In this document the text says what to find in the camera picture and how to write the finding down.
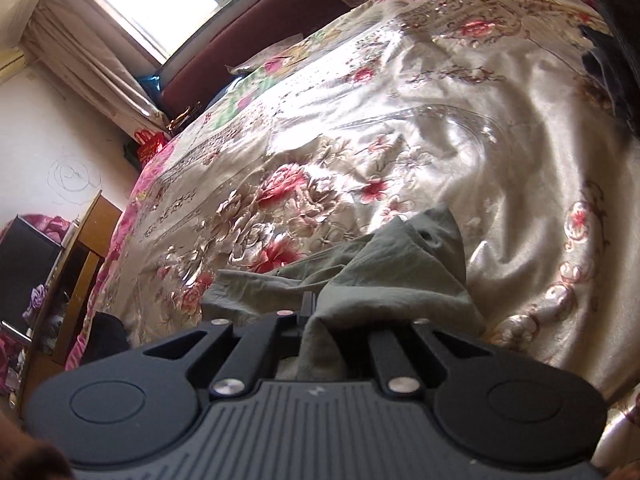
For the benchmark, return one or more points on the red bag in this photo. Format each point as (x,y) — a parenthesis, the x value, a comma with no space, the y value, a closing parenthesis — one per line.
(149,144)

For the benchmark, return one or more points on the black padded seat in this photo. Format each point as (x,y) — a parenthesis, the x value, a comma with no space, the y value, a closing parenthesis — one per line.
(110,332)

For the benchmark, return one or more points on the black monitor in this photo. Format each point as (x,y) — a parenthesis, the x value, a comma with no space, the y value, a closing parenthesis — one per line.
(27,265)

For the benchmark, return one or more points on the grey jeans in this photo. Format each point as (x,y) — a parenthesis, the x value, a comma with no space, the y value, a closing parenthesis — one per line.
(597,67)

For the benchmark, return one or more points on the floral satin bed blanket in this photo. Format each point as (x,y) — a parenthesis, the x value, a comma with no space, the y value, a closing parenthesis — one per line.
(450,135)

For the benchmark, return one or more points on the light green pants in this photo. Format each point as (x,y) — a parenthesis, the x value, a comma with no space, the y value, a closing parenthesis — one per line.
(400,270)

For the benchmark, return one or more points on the black folded cloth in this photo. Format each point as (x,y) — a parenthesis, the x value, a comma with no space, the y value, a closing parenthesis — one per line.
(622,5)

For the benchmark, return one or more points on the wooden side cabinet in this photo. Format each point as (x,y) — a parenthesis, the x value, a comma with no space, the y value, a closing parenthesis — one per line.
(82,270)

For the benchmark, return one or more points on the dark red headboard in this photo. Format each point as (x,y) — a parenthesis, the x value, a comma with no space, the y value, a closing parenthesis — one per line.
(260,35)

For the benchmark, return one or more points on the purple artificial flowers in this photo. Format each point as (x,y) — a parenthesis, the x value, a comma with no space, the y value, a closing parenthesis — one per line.
(39,296)

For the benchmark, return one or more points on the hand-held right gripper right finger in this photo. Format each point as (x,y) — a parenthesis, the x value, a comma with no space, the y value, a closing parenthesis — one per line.
(392,360)

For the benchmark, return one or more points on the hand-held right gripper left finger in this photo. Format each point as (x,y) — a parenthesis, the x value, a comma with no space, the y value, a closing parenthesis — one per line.
(260,345)

